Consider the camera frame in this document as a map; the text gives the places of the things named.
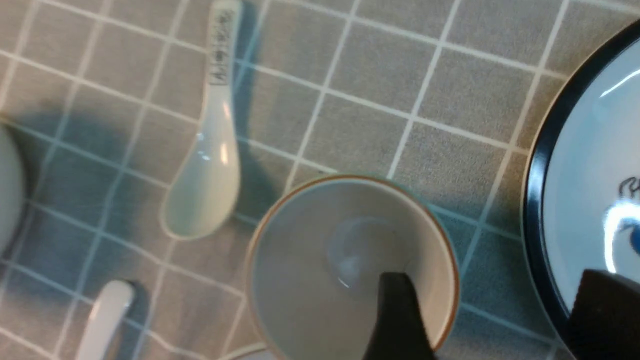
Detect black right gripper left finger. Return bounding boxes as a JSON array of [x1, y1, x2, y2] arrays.
[[363, 272, 437, 360]]

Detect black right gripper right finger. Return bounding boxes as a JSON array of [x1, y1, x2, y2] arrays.
[[566, 269, 640, 360]]

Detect plain white ceramic cup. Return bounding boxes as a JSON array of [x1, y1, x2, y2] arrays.
[[246, 174, 461, 360]]

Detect plain white ceramic spoon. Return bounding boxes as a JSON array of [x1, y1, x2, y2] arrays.
[[75, 279, 135, 360]]

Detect illustrated black-rimmed plate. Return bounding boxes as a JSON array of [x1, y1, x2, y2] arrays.
[[521, 21, 640, 342]]

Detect white spoon with lettering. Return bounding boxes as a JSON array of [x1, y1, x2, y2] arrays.
[[158, 0, 244, 240]]

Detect grey checked tablecloth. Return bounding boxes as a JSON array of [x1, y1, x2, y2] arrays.
[[1, 0, 639, 360]]

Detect black-rimmed white bowl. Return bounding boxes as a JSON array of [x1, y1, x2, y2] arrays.
[[0, 125, 26, 254]]

